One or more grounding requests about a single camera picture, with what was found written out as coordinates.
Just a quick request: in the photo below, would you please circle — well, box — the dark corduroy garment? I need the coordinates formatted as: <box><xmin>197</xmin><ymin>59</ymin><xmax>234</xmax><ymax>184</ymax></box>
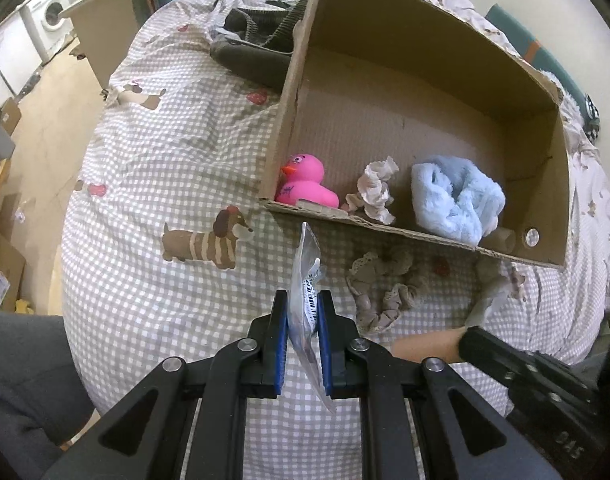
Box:
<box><xmin>209</xmin><ymin>0</ymin><xmax>309</xmax><ymax>89</ymax></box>

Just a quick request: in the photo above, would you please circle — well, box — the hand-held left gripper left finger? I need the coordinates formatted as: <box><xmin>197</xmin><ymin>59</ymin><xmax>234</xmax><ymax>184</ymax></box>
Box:
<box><xmin>40</xmin><ymin>289</ymin><xmax>289</xmax><ymax>480</ymax></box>

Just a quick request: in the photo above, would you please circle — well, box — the white lace scrunchie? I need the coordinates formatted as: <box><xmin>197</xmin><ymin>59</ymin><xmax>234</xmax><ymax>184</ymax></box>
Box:
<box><xmin>345</xmin><ymin>156</ymin><xmax>400</xmax><ymax>225</ymax></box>

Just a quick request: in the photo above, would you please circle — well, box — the light blue fluffy cloth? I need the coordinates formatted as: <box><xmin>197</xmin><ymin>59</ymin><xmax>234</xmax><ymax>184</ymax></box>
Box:
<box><xmin>410</xmin><ymin>155</ymin><xmax>506</xmax><ymax>247</ymax></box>

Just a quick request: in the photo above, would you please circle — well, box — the person's grey trouser leg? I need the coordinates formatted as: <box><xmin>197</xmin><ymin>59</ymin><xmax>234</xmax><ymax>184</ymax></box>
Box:
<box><xmin>0</xmin><ymin>309</ymin><xmax>96</xmax><ymax>480</ymax></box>

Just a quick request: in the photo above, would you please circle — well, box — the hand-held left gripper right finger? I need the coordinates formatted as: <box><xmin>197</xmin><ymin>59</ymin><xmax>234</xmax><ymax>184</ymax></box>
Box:
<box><xmin>318</xmin><ymin>289</ymin><xmax>566</xmax><ymax>480</ymax></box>

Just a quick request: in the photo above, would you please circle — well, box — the black white checkered cloth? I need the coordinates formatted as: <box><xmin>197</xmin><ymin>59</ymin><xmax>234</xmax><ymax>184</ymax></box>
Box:
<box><xmin>582</xmin><ymin>93</ymin><xmax>601</xmax><ymax>142</ymax></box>

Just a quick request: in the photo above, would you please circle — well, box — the white kitchen cabinet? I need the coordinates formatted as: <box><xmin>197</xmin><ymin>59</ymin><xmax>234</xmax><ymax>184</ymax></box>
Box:
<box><xmin>0</xmin><ymin>9</ymin><xmax>44</xmax><ymax>97</ymax></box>

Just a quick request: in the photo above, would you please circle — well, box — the teal board with orange stripe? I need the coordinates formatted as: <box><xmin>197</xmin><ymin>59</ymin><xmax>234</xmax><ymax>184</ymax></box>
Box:
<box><xmin>485</xmin><ymin>3</ymin><xmax>586</xmax><ymax>107</ymax></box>

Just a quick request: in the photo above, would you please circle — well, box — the small cardboard tube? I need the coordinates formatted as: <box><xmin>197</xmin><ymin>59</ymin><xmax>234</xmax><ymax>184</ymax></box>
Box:
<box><xmin>486</xmin><ymin>227</ymin><xmax>516</xmax><ymax>254</ymax></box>

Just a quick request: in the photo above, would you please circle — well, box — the large flat cardboard panel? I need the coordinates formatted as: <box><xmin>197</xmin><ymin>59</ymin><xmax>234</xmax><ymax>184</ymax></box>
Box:
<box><xmin>59</xmin><ymin>0</ymin><xmax>139</xmax><ymax>92</ymax></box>

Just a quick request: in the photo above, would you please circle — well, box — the cardboard box on floor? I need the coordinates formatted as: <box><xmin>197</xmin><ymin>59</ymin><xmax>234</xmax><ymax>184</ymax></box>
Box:
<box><xmin>0</xmin><ymin>229</ymin><xmax>27</xmax><ymax>312</ymax></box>

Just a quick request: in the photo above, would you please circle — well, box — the beige lace scrunchie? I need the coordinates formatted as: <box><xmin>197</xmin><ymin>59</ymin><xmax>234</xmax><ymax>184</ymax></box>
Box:
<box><xmin>347</xmin><ymin>246</ymin><xmax>429</xmax><ymax>334</ymax></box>

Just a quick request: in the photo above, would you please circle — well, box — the clear plastic packet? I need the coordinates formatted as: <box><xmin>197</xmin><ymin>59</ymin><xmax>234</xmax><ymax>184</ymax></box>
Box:
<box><xmin>290</xmin><ymin>222</ymin><xmax>339</xmax><ymax>414</ymax></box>

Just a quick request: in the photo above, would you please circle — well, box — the pink rubber duck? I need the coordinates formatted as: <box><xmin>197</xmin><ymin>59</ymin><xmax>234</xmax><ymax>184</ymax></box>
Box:
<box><xmin>274</xmin><ymin>153</ymin><xmax>341</xmax><ymax>209</ymax></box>

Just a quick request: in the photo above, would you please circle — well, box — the cardboard box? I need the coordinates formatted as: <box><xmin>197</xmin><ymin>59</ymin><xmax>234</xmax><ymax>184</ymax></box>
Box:
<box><xmin>0</xmin><ymin>229</ymin><xmax>27</xmax><ymax>312</ymax></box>
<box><xmin>258</xmin><ymin>0</ymin><xmax>571</xmax><ymax>269</ymax></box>

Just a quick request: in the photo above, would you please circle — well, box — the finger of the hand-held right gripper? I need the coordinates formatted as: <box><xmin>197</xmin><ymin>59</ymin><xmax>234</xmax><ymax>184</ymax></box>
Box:
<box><xmin>457</xmin><ymin>326</ymin><xmax>542</xmax><ymax>392</ymax></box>

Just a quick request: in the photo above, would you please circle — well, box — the white washing machine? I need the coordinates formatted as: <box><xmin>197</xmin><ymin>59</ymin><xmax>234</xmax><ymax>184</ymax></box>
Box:
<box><xmin>24</xmin><ymin>0</ymin><xmax>82</xmax><ymax>64</ymax></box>

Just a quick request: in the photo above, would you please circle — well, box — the grey paper scrap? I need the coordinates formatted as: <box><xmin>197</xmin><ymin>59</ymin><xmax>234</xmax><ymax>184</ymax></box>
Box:
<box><xmin>464</xmin><ymin>269</ymin><xmax>514</xmax><ymax>330</ymax></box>

